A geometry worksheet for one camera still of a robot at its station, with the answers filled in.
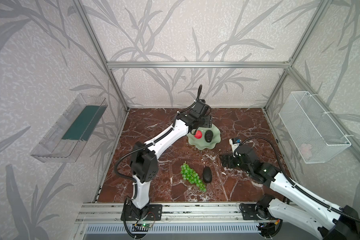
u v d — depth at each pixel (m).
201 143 1.00
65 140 0.63
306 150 0.73
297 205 0.48
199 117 0.64
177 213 0.75
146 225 0.70
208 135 0.98
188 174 0.83
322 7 0.71
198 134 0.99
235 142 0.69
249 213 0.73
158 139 0.51
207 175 0.82
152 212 0.73
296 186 0.48
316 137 0.61
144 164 0.48
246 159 0.58
